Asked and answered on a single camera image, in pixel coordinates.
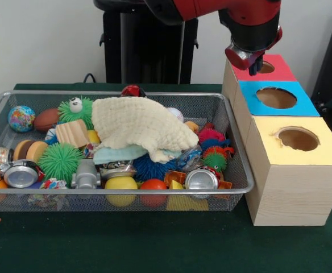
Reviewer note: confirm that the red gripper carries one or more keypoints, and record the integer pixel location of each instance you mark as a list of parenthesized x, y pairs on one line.
[(240, 58)]

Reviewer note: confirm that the bag of coloured spiky balls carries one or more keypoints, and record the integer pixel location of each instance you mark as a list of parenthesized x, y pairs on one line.
[(211, 135)]

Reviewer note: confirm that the cream knitted cloth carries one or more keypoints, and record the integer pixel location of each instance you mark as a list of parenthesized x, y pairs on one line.
[(143, 125)]

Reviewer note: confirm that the mint green cloth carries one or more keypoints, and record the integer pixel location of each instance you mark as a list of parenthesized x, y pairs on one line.
[(117, 153)]

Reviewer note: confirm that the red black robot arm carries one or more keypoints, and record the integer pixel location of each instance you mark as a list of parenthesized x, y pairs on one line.
[(251, 17)]

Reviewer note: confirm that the clear mesh bin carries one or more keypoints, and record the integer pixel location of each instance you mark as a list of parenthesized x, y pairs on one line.
[(239, 177)]

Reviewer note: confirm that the wooden box with three holes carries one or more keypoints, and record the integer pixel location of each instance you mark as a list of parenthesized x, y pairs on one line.
[(294, 182)]

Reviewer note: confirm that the blue spiky ball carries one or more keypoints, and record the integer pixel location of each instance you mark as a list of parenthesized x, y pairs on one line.
[(149, 169)]

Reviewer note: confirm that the red orange ball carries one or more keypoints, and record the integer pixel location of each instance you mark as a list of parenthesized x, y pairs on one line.
[(152, 186)]

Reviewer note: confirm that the yellow ball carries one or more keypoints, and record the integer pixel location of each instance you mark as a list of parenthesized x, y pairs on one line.
[(120, 185)]

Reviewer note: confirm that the green spiky ball with eyes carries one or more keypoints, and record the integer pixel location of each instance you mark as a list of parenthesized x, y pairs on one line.
[(75, 112)]

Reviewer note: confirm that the plain green spiky ball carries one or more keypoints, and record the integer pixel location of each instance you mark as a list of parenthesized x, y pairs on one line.
[(59, 163)]

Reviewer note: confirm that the small globe ball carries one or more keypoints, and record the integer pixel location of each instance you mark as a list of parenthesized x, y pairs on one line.
[(21, 118)]

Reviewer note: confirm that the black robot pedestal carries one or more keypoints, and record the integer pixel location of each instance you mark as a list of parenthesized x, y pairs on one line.
[(143, 51)]

